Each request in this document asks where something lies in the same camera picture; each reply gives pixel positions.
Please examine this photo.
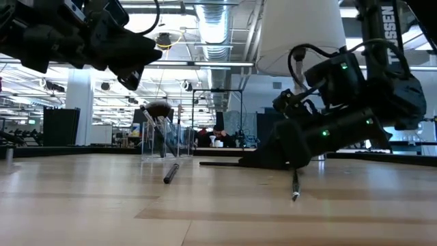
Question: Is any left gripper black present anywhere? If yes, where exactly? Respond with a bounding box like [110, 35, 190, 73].
[33, 23, 163, 92]

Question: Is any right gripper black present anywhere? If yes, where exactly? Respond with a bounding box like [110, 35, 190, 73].
[238, 53, 392, 171]

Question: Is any large fluffy powder brush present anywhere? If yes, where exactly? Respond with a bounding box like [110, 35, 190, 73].
[139, 100, 178, 158]

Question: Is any thin black Solve print brush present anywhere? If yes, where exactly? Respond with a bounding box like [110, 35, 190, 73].
[199, 161, 242, 167]

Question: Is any black pen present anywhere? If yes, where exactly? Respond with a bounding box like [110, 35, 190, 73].
[163, 163, 181, 185]

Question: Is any black makeup pencil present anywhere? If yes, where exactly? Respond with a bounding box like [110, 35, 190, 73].
[291, 169, 301, 202]

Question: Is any person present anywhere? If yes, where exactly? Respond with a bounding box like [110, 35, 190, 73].
[197, 123, 236, 148]

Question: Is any black partition panel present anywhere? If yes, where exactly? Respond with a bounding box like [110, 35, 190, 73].
[42, 107, 82, 148]

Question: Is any clear acrylic organizer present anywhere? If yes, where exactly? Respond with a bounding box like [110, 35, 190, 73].
[141, 121, 195, 161]

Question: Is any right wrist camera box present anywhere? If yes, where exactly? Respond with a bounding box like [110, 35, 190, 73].
[272, 87, 325, 115]

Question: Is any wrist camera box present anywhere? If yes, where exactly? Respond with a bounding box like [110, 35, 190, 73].
[272, 87, 325, 115]
[63, 0, 130, 28]

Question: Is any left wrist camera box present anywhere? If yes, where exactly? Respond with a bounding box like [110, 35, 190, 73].
[63, 0, 130, 28]

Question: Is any black left wrist camera cable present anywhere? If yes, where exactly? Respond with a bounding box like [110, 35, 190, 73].
[136, 0, 161, 36]

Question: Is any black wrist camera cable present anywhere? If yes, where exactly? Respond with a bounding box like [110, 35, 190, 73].
[136, 0, 161, 36]
[287, 38, 410, 90]

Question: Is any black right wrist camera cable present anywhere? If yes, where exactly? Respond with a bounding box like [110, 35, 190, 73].
[287, 38, 410, 90]

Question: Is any black metal rig frame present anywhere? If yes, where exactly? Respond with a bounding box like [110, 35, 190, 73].
[191, 87, 244, 151]

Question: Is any silver ventilation duct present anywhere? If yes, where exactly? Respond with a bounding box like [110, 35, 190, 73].
[195, 0, 234, 112]

